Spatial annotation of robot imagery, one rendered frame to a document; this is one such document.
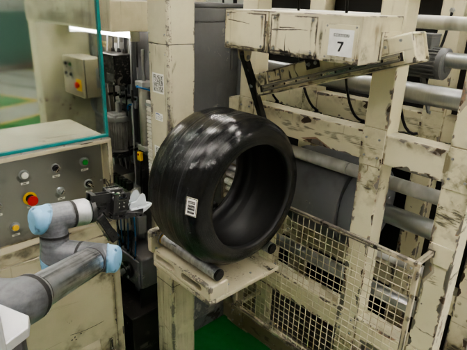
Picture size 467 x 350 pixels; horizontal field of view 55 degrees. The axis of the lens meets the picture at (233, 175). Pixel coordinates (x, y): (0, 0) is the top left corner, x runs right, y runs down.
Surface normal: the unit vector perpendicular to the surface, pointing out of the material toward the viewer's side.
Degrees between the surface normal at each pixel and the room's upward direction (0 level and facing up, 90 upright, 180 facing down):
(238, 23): 90
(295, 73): 90
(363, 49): 90
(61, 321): 90
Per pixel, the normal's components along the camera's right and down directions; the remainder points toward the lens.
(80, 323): 0.66, 0.26
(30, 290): 0.72, -0.59
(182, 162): -0.60, -0.32
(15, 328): 0.04, -0.93
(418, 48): 0.66, -0.01
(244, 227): -0.32, -0.71
